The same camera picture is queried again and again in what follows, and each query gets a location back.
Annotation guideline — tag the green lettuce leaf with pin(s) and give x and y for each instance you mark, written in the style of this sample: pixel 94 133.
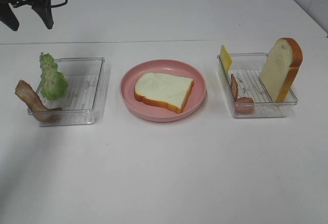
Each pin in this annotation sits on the green lettuce leaf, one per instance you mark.
pixel 53 83

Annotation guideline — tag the brown bacon strip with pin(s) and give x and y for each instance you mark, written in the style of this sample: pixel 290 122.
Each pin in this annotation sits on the brown bacon strip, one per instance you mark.
pixel 25 93

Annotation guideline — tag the bread slice from tray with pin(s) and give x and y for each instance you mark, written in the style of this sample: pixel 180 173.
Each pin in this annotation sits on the bread slice from tray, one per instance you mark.
pixel 163 90

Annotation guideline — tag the yellow cheese slice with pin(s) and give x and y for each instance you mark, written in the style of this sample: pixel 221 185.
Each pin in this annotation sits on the yellow cheese slice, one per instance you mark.
pixel 226 59

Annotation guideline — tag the pink bacon strip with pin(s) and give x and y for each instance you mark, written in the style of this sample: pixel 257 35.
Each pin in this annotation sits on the pink bacon strip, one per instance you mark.
pixel 243 105

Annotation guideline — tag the clear left plastic tray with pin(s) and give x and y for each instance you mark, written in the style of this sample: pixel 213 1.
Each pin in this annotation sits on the clear left plastic tray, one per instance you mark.
pixel 85 98

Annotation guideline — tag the clear plastic tray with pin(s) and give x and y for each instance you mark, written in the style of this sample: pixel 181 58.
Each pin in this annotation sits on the clear plastic tray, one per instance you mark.
pixel 246 68
pixel 85 98

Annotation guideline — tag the pink round plate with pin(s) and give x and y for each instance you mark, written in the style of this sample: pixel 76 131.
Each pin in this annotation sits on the pink round plate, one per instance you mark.
pixel 173 67

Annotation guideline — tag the clear right plastic tray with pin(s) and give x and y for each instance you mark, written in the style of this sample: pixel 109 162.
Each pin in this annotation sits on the clear right plastic tray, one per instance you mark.
pixel 246 68

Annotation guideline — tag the bread slice in right tray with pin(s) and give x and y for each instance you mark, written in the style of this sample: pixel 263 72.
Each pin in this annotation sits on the bread slice in right tray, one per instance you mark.
pixel 281 68

